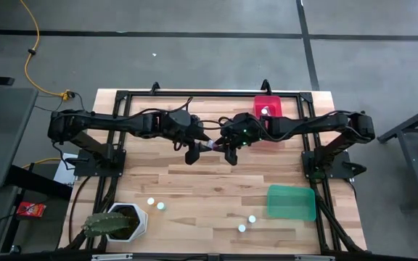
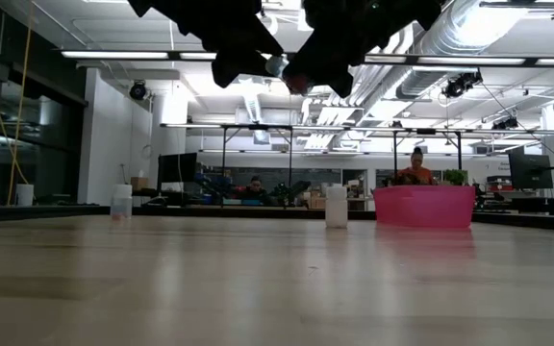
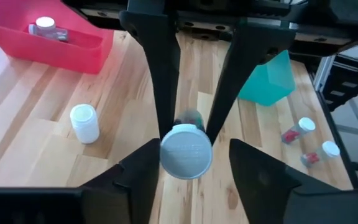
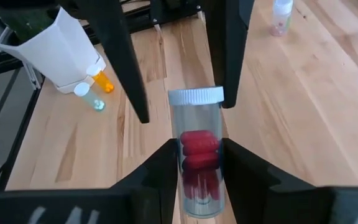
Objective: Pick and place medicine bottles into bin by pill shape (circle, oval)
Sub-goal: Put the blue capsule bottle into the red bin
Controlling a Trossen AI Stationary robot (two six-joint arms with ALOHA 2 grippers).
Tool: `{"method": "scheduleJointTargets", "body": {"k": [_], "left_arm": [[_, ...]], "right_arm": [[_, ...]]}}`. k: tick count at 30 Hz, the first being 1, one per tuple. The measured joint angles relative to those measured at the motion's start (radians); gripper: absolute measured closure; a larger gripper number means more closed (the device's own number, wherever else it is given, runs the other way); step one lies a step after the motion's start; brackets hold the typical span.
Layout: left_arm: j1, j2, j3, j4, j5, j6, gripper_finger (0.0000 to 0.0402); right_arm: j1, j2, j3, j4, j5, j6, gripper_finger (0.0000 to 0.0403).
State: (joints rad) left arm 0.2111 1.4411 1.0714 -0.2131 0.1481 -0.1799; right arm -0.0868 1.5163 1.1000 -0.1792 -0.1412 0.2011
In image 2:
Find silver ventilation duct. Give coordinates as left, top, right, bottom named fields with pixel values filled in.
left=394, top=0, right=547, bottom=100

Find clear bottle with red pills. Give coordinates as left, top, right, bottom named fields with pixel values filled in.
left=110, top=184, right=133, bottom=221

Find translucent white pill bottle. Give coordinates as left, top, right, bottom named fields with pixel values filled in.
left=325, top=185, right=348, bottom=229

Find pink plastic bin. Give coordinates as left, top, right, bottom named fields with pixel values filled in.
left=372, top=185, right=477, bottom=229

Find person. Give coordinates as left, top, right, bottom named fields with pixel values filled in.
left=238, top=175, right=271, bottom=206
left=396, top=146, right=437, bottom=186

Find stacked cardboard boxes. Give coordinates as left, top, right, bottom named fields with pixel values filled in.
left=308, top=191, right=329, bottom=210

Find green potted plant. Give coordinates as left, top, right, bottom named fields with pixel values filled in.
left=442, top=168, right=470, bottom=186

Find black overhead rail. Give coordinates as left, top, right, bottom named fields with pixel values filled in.
left=60, top=49, right=554, bottom=68

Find black computer monitor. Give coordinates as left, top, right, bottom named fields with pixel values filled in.
left=157, top=152, right=199, bottom=185
left=507, top=152, right=554, bottom=190

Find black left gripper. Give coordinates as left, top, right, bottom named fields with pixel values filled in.
left=127, top=0, right=284, bottom=89

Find black track spotlights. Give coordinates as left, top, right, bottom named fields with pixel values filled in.
left=442, top=70, right=484, bottom=100
left=491, top=116, right=519, bottom=131

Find black table frame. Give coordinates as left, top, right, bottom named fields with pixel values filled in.
left=0, top=204, right=554, bottom=235

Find round black ceiling speaker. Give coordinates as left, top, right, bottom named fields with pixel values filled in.
left=128, top=80, right=149, bottom=101

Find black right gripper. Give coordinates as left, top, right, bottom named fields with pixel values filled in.
left=281, top=0, right=444, bottom=99

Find red tool chest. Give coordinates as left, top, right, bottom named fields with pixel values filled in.
left=487, top=175, right=514, bottom=192

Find black workstation frame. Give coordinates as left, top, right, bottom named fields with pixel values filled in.
left=391, top=128, right=465, bottom=186
left=219, top=123, right=295, bottom=208

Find white cylindrical container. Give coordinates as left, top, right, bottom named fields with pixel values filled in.
left=14, top=183, right=35, bottom=208

